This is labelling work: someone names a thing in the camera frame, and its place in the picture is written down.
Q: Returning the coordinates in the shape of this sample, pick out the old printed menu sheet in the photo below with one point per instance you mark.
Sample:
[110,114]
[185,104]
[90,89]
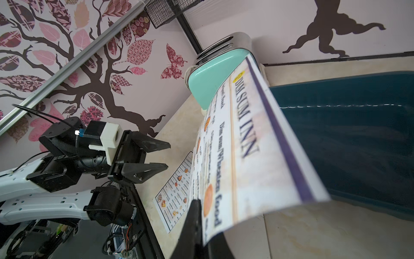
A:
[171,201]

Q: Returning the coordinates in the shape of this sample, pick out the aluminium rail left wall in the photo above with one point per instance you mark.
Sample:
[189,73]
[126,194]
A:
[44,42]

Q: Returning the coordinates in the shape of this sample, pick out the black wire basket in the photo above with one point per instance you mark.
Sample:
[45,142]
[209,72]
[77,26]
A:
[162,12]

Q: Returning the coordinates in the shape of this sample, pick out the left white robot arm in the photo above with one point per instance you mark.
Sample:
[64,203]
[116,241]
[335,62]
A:
[83,175]

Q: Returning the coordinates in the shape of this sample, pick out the teal plastic bin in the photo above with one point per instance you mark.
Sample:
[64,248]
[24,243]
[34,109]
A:
[358,132]

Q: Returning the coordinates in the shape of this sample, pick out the mint green toaster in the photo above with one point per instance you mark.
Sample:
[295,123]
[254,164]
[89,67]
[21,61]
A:
[214,64]

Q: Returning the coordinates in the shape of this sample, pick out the new printed menu sheet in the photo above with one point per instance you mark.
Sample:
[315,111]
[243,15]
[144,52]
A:
[248,161]

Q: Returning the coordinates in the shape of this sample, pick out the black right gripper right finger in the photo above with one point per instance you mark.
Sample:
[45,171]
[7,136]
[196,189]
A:
[217,248]

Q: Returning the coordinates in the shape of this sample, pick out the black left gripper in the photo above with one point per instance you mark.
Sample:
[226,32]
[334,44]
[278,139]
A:
[128,167]

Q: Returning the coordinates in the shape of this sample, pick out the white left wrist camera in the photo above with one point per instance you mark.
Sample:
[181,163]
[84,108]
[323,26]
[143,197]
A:
[102,136]

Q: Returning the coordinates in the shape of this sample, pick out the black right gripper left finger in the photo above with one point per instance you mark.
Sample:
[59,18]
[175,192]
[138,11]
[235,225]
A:
[189,245]

